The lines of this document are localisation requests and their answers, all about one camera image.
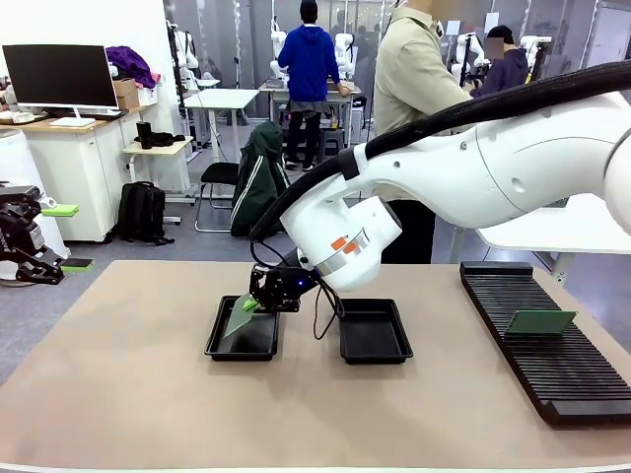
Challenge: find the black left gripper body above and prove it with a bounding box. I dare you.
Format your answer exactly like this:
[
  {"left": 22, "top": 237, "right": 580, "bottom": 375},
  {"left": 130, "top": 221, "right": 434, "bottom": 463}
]
[{"left": 0, "top": 199, "right": 46, "bottom": 262}]

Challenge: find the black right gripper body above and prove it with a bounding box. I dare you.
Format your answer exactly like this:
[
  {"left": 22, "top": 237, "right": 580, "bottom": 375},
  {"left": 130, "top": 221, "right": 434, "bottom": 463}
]
[{"left": 260, "top": 264, "right": 317, "bottom": 314}]

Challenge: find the green circuit board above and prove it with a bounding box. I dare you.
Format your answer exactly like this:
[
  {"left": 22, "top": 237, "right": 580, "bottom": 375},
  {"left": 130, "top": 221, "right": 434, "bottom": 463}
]
[
  {"left": 222, "top": 294, "right": 255, "bottom": 340},
  {"left": 503, "top": 309, "right": 579, "bottom": 337}
]

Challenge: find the black ESD tray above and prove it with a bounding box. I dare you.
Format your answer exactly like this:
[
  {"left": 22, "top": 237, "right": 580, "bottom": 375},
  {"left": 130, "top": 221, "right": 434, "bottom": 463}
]
[
  {"left": 338, "top": 298, "right": 414, "bottom": 366},
  {"left": 203, "top": 294, "right": 281, "bottom": 363}
]

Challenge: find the black backpack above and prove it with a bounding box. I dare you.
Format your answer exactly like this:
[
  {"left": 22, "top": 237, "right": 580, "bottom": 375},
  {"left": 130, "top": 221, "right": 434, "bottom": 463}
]
[{"left": 116, "top": 180, "right": 176, "bottom": 246}]

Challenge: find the dark green striped jacket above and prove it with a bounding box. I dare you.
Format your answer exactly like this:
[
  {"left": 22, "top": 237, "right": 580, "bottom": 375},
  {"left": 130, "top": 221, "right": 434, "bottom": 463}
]
[{"left": 229, "top": 121, "right": 293, "bottom": 238}]

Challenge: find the black office chair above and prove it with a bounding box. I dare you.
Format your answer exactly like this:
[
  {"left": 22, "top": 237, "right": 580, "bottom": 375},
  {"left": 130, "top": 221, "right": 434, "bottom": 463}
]
[{"left": 194, "top": 161, "right": 244, "bottom": 234}]

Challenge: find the small white side table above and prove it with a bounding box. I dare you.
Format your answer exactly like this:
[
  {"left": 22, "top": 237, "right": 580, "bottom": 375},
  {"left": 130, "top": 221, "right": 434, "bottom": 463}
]
[{"left": 121, "top": 136, "right": 197, "bottom": 207}]

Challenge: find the black bundled cloth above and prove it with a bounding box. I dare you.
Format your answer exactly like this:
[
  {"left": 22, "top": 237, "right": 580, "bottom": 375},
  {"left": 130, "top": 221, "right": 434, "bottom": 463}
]
[{"left": 147, "top": 130, "right": 186, "bottom": 148}]

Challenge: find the brown cardboard box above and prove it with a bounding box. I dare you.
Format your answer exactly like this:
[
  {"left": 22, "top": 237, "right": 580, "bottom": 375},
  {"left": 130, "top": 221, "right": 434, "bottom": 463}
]
[{"left": 111, "top": 77, "right": 141, "bottom": 111}]

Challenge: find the black computer monitor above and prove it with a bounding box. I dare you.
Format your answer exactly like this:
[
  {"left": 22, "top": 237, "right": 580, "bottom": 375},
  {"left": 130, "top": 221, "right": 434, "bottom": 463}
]
[{"left": 2, "top": 43, "right": 122, "bottom": 128}]

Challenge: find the grey plastic stool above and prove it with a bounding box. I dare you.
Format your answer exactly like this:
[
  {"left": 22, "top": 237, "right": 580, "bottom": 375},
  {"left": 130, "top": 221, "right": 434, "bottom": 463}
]
[{"left": 316, "top": 127, "right": 348, "bottom": 167}]

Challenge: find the purple cloth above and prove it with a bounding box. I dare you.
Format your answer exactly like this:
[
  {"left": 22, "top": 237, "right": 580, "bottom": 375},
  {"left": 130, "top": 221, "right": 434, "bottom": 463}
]
[{"left": 105, "top": 45, "right": 162, "bottom": 91}]

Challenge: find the white computer tower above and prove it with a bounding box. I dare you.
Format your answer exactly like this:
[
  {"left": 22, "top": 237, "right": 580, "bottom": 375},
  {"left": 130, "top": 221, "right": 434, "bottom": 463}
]
[{"left": 348, "top": 104, "right": 367, "bottom": 147}]

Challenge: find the white background desk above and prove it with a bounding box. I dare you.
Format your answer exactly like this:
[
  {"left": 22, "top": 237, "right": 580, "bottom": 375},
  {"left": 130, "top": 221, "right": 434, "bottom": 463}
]
[{"left": 183, "top": 88, "right": 261, "bottom": 164}]

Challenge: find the grey background workbench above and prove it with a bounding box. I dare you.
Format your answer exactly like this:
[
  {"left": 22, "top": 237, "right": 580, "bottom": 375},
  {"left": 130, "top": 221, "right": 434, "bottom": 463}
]
[{"left": 258, "top": 78, "right": 364, "bottom": 162}]

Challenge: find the person in blue hoodie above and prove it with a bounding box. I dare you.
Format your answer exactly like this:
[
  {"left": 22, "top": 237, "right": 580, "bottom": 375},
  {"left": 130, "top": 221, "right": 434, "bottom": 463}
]
[{"left": 277, "top": 0, "right": 341, "bottom": 172}]

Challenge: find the person in beige shirt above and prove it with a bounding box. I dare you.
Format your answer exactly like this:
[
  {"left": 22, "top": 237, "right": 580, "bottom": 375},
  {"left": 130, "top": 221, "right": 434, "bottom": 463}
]
[{"left": 373, "top": 0, "right": 475, "bottom": 266}]

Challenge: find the white rounded table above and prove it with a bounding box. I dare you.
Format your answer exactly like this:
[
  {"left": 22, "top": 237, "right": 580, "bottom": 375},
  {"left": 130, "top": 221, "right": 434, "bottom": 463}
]
[{"left": 475, "top": 194, "right": 631, "bottom": 285}]

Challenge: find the black slotted board rack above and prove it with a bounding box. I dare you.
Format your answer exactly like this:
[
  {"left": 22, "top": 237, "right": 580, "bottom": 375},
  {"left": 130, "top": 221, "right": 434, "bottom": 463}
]
[{"left": 458, "top": 260, "right": 631, "bottom": 428}]

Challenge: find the person in purple hoodie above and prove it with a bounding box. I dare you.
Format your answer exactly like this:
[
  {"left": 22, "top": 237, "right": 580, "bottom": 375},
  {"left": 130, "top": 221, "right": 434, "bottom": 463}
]
[{"left": 470, "top": 24, "right": 531, "bottom": 100}]

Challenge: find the light grey door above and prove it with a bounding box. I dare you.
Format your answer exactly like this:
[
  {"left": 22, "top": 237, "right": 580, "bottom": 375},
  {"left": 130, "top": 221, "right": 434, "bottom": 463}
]
[{"left": 584, "top": 0, "right": 631, "bottom": 70}]

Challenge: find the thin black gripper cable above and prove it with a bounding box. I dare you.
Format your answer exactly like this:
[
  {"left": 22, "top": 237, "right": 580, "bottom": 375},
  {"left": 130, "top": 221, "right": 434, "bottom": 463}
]
[{"left": 311, "top": 280, "right": 346, "bottom": 342}]

